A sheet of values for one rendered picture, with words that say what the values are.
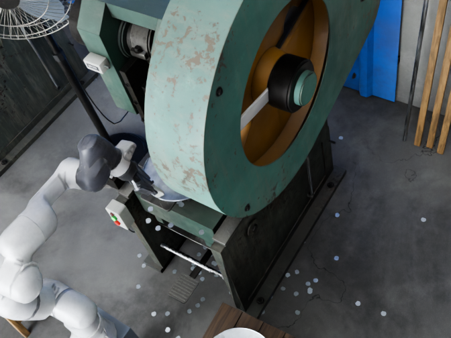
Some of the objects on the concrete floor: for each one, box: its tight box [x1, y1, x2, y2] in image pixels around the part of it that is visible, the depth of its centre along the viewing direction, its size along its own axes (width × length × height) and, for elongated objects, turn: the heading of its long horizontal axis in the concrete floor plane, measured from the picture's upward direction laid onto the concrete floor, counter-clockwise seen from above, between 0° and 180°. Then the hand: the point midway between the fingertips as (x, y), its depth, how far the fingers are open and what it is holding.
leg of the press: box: [210, 119, 346, 319], centre depth 249 cm, size 92×12×90 cm, turn 155°
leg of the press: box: [115, 181, 187, 274], centre depth 273 cm, size 92×12×90 cm, turn 155°
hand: (156, 190), depth 215 cm, fingers closed
